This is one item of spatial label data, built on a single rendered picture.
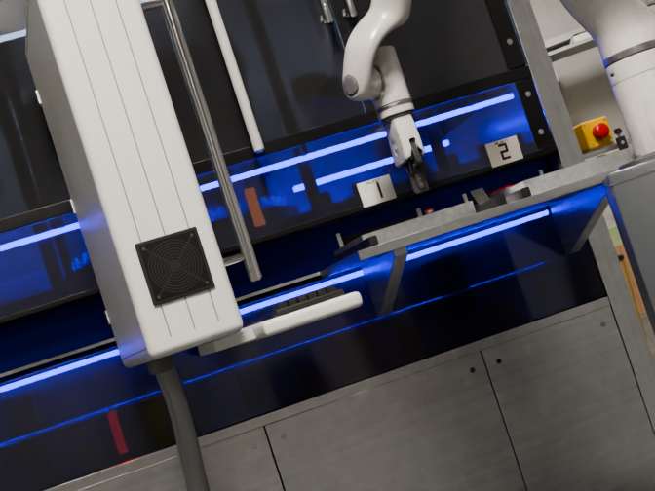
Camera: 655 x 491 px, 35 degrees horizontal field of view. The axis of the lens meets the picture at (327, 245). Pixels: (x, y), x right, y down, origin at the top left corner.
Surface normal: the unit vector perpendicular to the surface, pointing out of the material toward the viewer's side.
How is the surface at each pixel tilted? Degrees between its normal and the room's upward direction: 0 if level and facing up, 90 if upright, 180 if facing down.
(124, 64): 90
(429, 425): 90
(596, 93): 90
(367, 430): 90
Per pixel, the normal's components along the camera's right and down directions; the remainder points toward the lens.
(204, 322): 0.28, -0.15
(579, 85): -0.22, 0.02
